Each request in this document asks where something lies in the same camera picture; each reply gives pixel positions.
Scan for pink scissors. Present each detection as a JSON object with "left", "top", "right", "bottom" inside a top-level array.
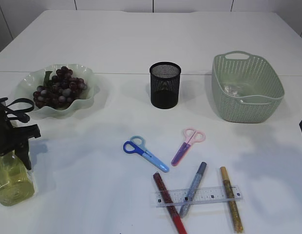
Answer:
[{"left": 171, "top": 127, "right": 206, "bottom": 166}]

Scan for clear plastic sheet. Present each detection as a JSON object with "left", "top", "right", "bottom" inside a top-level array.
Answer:
[{"left": 222, "top": 84, "right": 241, "bottom": 97}]

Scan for black mesh pen holder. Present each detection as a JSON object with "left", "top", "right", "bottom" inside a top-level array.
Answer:
[{"left": 150, "top": 62, "right": 181, "bottom": 109}]

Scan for green woven plastic basket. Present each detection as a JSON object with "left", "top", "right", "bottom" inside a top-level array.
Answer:
[{"left": 211, "top": 51, "right": 285, "bottom": 123}]

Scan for silver glitter pen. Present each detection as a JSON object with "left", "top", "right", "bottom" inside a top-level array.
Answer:
[{"left": 179, "top": 162, "right": 207, "bottom": 218}]

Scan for purple artificial grape bunch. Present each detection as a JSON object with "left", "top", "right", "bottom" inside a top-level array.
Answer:
[{"left": 33, "top": 66, "right": 88, "bottom": 110}]

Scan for gold glitter pen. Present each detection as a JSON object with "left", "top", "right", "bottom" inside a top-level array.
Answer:
[{"left": 220, "top": 166, "right": 244, "bottom": 234}]

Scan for clear plastic ruler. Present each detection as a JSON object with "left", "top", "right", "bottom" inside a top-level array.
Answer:
[{"left": 150, "top": 186, "right": 243, "bottom": 207}]

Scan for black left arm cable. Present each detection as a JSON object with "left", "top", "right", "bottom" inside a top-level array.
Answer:
[{"left": 0, "top": 97, "right": 35, "bottom": 124}]

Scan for blue scissors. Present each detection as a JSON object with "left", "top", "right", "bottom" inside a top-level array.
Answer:
[{"left": 123, "top": 136, "right": 170, "bottom": 173}]

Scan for pale green wavy plate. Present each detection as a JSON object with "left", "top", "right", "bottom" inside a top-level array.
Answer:
[{"left": 14, "top": 63, "right": 101, "bottom": 119}]

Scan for red glitter pen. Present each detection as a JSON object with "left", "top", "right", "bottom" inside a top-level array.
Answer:
[{"left": 153, "top": 172, "right": 187, "bottom": 234}]

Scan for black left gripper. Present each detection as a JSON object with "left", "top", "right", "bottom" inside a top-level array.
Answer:
[{"left": 0, "top": 98, "right": 41, "bottom": 170}]

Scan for yellow tea bottle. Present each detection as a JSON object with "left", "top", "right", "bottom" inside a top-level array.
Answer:
[{"left": 0, "top": 151, "right": 35, "bottom": 206}]

